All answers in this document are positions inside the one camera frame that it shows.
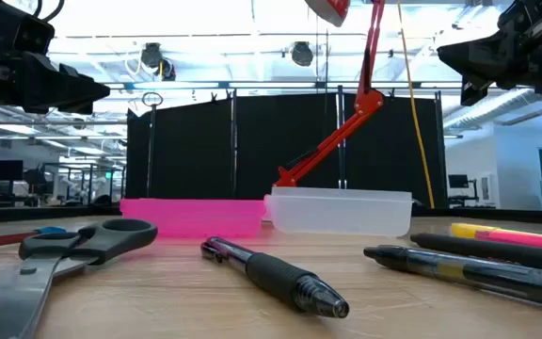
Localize silver ceiling air duct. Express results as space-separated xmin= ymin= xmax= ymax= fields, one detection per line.
xmin=442 ymin=88 xmax=542 ymax=131

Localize metal pole with ring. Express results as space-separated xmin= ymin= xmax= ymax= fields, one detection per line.
xmin=140 ymin=90 xmax=165 ymax=199

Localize background black metal frame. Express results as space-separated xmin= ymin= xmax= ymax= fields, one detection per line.
xmin=40 ymin=162 xmax=127 ymax=206

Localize black pen yellow band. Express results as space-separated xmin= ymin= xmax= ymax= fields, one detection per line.
xmin=362 ymin=244 xmax=542 ymax=315

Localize pink plastic box lid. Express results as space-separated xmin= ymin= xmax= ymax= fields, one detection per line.
xmin=119 ymin=197 xmax=267 ymax=239

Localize small dark computer monitor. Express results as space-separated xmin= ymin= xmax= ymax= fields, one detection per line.
xmin=447 ymin=173 xmax=470 ymax=189

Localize black table edge rail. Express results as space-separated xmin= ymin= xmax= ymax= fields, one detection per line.
xmin=0 ymin=202 xmax=542 ymax=226

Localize black partition screen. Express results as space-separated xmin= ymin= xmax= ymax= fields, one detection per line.
xmin=125 ymin=90 xmax=449 ymax=209

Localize black ceiling cable reel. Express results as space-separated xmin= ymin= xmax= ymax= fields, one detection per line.
xmin=139 ymin=41 xmax=177 ymax=82
xmin=291 ymin=40 xmax=315 ymax=68

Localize yellow and pink highlighter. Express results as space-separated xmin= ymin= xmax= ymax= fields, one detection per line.
xmin=450 ymin=222 xmax=542 ymax=254

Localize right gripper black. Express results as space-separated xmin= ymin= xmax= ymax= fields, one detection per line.
xmin=437 ymin=0 xmax=542 ymax=107

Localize black marker pen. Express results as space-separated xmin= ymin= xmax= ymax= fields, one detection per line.
xmin=409 ymin=232 xmax=542 ymax=275

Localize pen with black rubber grip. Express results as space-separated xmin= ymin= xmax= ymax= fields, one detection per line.
xmin=199 ymin=235 xmax=351 ymax=319

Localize translucent white supply box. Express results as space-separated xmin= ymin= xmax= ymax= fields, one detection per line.
xmin=263 ymin=186 xmax=414 ymax=238

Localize black handled steel scissors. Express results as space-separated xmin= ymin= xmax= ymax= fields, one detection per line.
xmin=0 ymin=218 xmax=159 ymax=339

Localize yellow hanging cable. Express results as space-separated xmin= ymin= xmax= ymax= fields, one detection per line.
xmin=395 ymin=0 xmax=437 ymax=210

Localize red desk lamp head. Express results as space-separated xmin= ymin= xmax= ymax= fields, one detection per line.
xmin=303 ymin=0 xmax=351 ymax=28

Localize overhead aluminium frame beam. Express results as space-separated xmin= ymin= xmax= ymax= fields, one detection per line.
xmin=94 ymin=80 xmax=465 ymax=91

